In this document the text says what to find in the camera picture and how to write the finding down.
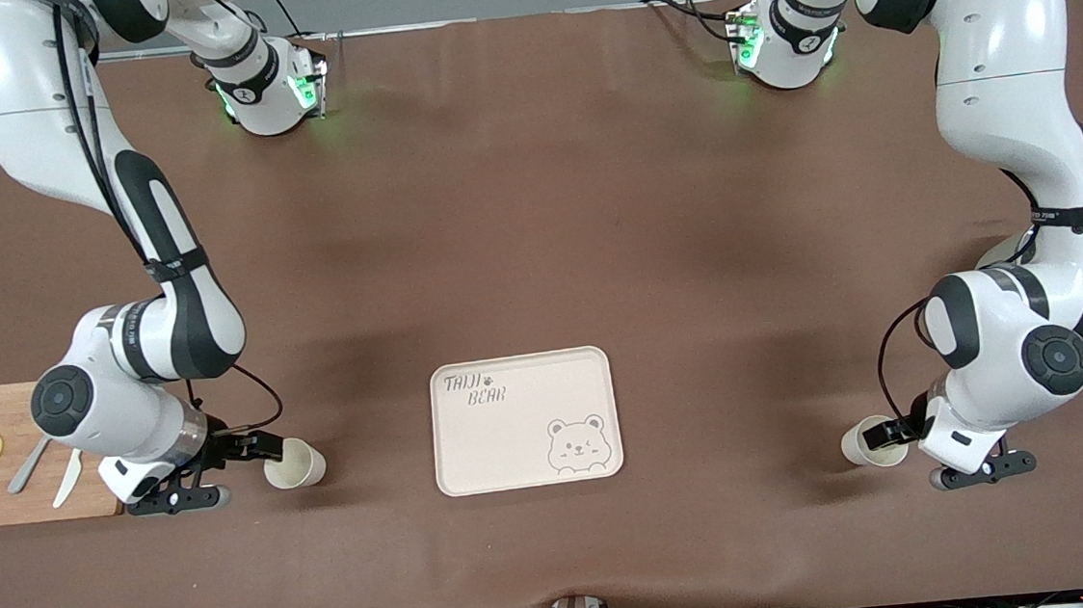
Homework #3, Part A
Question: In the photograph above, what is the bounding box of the white IKEA cup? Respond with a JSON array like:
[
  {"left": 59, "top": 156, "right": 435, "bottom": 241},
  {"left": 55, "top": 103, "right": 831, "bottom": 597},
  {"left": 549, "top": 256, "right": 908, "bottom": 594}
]
[
  {"left": 838, "top": 412, "right": 911, "bottom": 470},
  {"left": 261, "top": 436, "right": 329, "bottom": 492}
]

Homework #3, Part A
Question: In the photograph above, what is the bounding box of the beige bear print tray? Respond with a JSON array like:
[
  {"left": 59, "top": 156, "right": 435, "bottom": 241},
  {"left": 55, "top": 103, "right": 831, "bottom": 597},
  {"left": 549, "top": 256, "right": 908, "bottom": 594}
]
[{"left": 426, "top": 344, "right": 627, "bottom": 499}]

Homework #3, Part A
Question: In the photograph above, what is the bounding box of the white plastic knife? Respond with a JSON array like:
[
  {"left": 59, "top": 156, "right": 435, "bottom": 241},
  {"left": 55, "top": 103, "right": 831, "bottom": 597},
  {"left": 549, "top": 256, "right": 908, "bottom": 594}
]
[{"left": 48, "top": 446, "right": 88, "bottom": 510}]

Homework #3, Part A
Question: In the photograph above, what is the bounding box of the grey plastic knife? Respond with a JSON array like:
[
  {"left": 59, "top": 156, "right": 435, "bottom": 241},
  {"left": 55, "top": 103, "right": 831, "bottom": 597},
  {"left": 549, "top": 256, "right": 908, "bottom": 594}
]
[{"left": 3, "top": 434, "right": 61, "bottom": 496}]

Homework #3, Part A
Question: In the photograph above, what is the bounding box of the grey-green electric cooking pot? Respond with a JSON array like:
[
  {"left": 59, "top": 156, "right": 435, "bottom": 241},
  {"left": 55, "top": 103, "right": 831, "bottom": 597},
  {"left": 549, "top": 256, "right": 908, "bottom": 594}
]
[{"left": 973, "top": 215, "right": 1083, "bottom": 396}]

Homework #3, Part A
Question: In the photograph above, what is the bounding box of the brown table cover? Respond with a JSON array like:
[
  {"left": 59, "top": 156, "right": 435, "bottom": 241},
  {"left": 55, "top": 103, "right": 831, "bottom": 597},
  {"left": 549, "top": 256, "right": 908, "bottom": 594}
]
[{"left": 0, "top": 0, "right": 1083, "bottom": 608}]

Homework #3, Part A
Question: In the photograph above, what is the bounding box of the silver table edge rail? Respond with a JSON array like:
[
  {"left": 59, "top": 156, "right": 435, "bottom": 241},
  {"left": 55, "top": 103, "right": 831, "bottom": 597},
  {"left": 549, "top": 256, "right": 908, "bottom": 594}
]
[{"left": 96, "top": 31, "right": 345, "bottom": 66}]

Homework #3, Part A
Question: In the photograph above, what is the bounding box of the black right base cable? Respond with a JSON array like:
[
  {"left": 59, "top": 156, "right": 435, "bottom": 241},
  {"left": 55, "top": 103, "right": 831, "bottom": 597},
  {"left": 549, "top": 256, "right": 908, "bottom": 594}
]
[{"left": 247, "top": 0, "right": 310, "bottom": 43}]

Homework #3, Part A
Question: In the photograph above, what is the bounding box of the black base cable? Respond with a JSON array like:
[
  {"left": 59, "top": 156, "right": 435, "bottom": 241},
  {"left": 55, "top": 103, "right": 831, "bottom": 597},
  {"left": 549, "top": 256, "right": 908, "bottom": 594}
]
[
  {"left": 247, "top": 0, "right": 310, "bottom": 43},
  {"left": 639, "top": 0, "right": 746, "bottom": 51}
]

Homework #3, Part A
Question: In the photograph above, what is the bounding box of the black left base cable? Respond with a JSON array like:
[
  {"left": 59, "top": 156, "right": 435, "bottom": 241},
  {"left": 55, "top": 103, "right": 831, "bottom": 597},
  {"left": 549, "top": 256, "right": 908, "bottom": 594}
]
[{"left": 639, "top": 0, "right": 746, "bottom": 51}]

